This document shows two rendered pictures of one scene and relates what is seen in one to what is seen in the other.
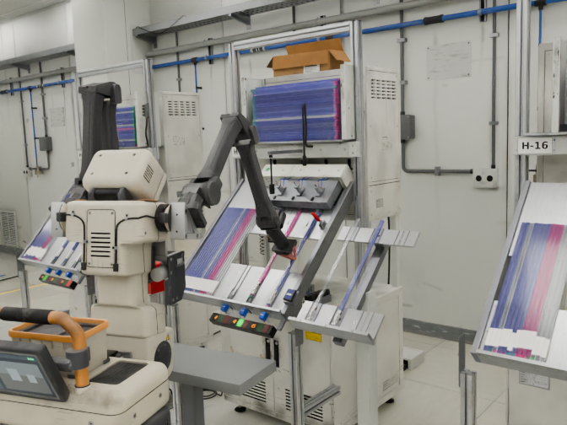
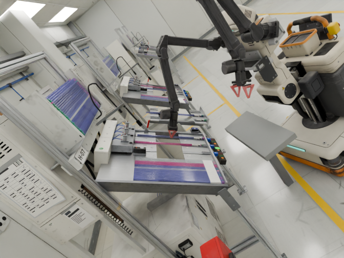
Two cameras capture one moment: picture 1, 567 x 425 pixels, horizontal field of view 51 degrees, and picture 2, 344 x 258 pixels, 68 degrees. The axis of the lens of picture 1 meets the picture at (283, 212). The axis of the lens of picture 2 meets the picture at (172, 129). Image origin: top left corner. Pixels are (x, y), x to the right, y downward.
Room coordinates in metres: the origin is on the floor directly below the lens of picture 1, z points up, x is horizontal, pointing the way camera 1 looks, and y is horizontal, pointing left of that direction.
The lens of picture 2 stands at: (3.27, 1.52, 1.64)
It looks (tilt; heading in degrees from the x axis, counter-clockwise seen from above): 22 degrees down; 241
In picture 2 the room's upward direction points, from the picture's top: 40 degrees counter-clockwise
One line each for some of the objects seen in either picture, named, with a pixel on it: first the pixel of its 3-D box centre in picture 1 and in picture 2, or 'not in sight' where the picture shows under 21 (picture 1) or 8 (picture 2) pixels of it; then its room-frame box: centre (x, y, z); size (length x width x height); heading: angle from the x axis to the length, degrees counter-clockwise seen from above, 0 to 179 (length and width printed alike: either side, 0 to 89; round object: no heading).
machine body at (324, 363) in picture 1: (313, 348); (173, 236); (2.96, -0.13, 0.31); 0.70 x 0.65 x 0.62; 50
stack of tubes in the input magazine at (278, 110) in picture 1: (299, 112); (70, 108); (2.83, -0.10, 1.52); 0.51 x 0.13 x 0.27; 50
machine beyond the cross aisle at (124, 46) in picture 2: not in sight; (139, 64); (-0.22, -3.98, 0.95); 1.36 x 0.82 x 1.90; 140
